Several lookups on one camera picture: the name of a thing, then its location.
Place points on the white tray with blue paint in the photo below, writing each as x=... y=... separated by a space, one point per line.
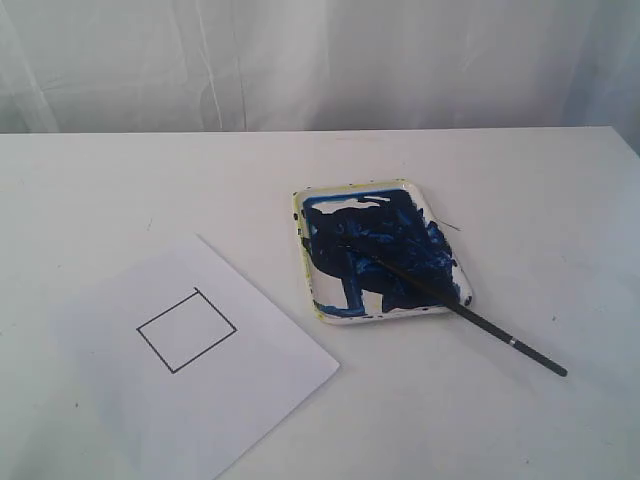
x=348 y=232

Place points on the white backdrop curtain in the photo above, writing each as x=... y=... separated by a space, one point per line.
x=125 y=66

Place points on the white paper with square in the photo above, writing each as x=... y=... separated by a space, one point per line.
x=188 y=363

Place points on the black paintbrush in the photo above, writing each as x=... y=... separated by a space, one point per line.
x=450 y=303

